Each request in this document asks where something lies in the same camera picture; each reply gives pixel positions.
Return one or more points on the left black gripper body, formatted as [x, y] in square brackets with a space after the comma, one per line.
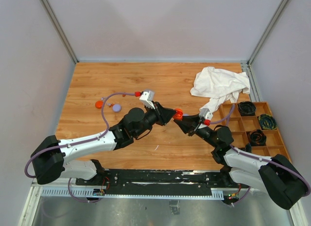
[158, 118]

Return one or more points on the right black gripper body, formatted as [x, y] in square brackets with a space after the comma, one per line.
[197, 127]

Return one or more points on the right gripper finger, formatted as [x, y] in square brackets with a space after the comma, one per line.
[191, 119]
[185, 125]

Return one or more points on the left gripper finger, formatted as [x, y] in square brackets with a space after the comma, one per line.
[166, 120]
[166, 113]

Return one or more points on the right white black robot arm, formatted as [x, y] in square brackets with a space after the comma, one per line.
[275, 176]

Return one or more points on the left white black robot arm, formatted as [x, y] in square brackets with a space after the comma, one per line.
[55, 158]

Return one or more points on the white crumpled cloth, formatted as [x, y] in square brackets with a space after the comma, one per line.
[219, 85]

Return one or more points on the wooden compartment tray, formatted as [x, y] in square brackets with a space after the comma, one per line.
[247, 130]

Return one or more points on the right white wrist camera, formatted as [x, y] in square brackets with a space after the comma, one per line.
[205, 115]

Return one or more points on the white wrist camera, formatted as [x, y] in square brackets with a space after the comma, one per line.
[147, 99]
[205, 115]

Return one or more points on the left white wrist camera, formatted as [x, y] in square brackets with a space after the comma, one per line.
[147, 99]

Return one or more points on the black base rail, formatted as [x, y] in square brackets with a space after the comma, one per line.
[159, 182]

